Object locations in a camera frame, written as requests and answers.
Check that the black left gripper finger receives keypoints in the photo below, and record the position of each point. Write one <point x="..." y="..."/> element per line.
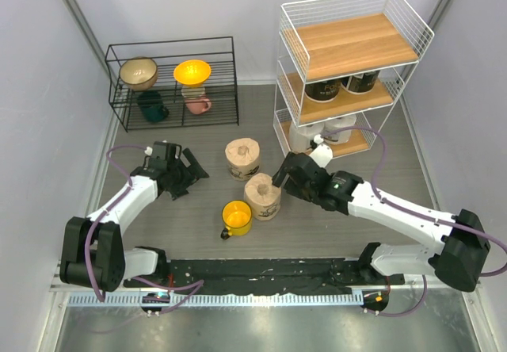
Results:
<point x="194" y="166"/>
<point x="177" y="185"/>

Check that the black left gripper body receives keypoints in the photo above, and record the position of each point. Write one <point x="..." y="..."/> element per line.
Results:
<point x="177" y="171"/>

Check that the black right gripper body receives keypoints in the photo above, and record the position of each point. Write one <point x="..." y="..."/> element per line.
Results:
<point x="300" y="191"/>

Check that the brown roll front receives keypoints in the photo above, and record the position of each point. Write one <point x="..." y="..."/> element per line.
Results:
<point x="262" y="197"/>

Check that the brown roll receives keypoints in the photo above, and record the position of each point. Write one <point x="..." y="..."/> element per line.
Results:
<point x="262" y="197"/>
<point x="243" y="158"/>

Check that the brown roll back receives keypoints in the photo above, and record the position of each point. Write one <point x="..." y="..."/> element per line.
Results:
<point x="243" y="158"/>

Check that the white toilet paper roll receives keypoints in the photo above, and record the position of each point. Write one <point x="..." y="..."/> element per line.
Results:
<point x="336" y="131"/>

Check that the black toilet paper roll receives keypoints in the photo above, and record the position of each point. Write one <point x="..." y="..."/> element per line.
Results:
<point x="324" y="91"/>

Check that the black roll front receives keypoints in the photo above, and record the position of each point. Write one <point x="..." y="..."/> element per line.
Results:
<point x="361" y="83"/>

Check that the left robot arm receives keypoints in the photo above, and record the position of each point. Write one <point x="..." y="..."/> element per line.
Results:
<point x="93" y="254"/>

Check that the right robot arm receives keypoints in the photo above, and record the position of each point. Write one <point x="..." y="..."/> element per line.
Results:
<point x="449" y="247"/>

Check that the yellow enamel mug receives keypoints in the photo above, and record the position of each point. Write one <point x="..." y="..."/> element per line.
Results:
<point x="237" y="219"/>

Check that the pink mug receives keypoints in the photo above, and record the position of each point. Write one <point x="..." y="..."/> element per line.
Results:
<point x="198" y="105"/>

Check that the dark green mug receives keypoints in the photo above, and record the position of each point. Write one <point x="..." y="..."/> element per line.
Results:
<point x="152" y="106"/>

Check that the beige small cup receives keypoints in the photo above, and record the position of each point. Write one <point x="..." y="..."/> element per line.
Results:
<point x="189" y="92"/>

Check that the orange bowl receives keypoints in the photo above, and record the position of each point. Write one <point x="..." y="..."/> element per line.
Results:
<point x="193" y="72"/>

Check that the beige brown bowl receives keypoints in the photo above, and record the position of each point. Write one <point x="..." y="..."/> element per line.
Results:
<point x="139" y="73"/>

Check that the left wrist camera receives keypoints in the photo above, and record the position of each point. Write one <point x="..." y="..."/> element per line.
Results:
<point x="158" y="148"/>

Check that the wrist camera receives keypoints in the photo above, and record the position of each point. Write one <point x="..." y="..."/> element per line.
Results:
<point x="158" y="148"/>
<point x="321" y="153"/>

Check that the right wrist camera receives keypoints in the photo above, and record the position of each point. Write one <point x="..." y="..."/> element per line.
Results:
<point x="321" y="153"/>

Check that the black wire rack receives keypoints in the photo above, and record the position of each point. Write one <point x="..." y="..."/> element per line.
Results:
<point x="221" y="87"/>

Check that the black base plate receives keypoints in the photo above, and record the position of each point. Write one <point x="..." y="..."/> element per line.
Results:
<point x="268" y="277"/>

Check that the white wire wooden shelf rack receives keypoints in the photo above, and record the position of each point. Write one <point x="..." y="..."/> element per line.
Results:
<point x="321" y="40"/>

